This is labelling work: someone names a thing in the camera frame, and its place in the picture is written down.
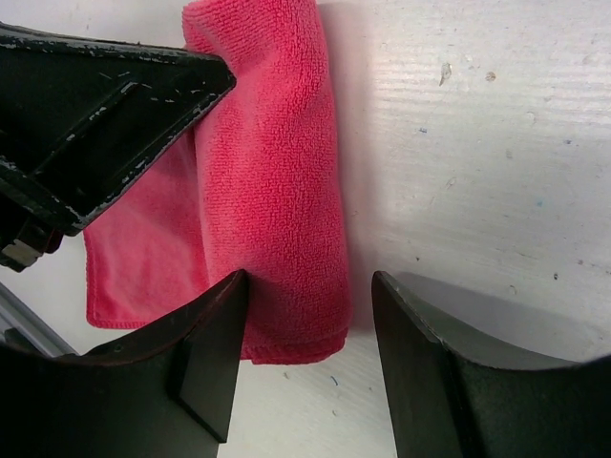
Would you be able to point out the red towel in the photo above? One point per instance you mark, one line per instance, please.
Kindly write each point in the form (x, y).
(253, 186)

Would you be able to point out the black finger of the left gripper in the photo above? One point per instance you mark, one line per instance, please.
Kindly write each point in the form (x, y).
(81, 121)

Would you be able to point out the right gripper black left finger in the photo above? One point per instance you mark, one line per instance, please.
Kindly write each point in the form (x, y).
(164, 390)

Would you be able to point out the aluminium front rail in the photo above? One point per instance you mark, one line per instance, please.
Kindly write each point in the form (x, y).
(23, 329)

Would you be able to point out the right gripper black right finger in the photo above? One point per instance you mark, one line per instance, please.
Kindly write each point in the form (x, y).
(455, 391)

